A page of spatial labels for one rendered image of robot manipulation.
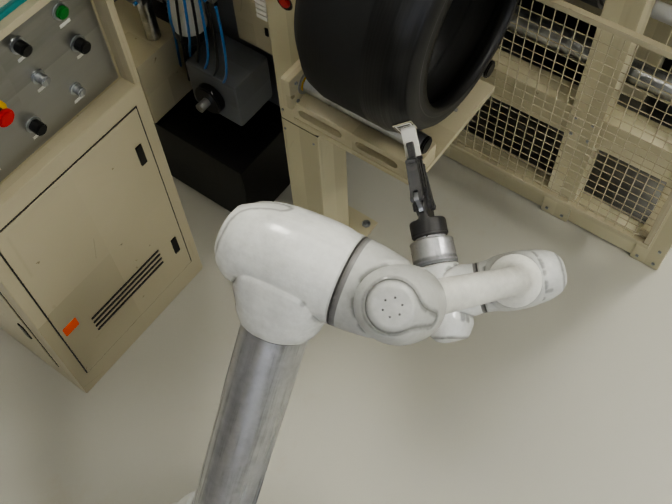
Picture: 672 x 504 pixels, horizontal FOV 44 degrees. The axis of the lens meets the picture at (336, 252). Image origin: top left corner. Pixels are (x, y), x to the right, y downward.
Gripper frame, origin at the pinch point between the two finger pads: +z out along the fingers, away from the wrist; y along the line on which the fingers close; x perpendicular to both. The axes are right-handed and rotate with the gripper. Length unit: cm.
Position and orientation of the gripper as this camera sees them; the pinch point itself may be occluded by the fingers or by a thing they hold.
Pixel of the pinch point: (411, 143)
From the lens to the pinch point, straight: 174.4
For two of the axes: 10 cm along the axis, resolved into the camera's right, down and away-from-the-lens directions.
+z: -1.8, -9.7, 1.7
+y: 3.2, 1.0, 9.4
